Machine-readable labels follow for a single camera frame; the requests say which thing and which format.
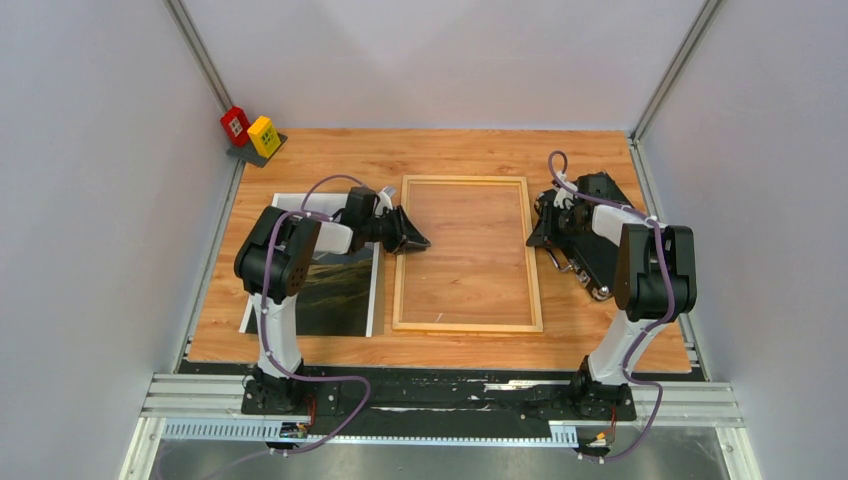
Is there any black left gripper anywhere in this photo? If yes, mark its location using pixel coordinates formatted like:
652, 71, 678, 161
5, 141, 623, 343
363, 206, 432, 256

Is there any light wooden picture frame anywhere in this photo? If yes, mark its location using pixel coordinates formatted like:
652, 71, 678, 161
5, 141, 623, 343
392, 174, 545, 334

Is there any clear acrylic sheet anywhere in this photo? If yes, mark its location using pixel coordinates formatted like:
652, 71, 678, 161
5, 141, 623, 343
400, 182, 537, 326

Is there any landscape photo print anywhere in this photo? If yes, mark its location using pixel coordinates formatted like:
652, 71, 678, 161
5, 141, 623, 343
234, 209, 385, 338

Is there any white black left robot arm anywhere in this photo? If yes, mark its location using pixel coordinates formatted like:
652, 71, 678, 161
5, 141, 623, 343
234, 186, 431, 415

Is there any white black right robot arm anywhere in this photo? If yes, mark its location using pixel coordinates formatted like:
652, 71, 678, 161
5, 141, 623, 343
526, 173, 697, 418

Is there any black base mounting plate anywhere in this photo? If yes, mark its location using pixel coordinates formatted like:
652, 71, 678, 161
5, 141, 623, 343
178, 360, 707, 440

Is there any yellow toy house block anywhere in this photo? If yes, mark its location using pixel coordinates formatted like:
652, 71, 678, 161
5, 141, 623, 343
247, 116, 282, 159

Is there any red toy house block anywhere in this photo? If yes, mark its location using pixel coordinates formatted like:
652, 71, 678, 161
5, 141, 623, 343
219, 106, 250, 147

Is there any black ribbed frame backing board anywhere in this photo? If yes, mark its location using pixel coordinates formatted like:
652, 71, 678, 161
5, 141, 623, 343
534, 172, 657, 309

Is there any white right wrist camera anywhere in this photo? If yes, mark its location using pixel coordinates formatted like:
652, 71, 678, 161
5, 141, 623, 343
553, 172, 578, 210

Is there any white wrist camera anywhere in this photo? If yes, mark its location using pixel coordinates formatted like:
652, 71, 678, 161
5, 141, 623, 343
374, 186, 396, 217
553, 172, 578, 210

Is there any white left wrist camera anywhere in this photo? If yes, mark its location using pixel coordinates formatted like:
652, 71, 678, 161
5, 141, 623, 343
374, 186, 396, 217

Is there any aluminium rail right table edge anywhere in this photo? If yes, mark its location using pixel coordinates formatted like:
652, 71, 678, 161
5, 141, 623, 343
627, 138, 711, 381

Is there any grey toy base plate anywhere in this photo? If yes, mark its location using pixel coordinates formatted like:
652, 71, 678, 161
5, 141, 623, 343
227, 133, 288, 168

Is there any aluminium front rail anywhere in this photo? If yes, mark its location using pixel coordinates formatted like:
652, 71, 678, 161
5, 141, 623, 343
119, 374, 763, 480

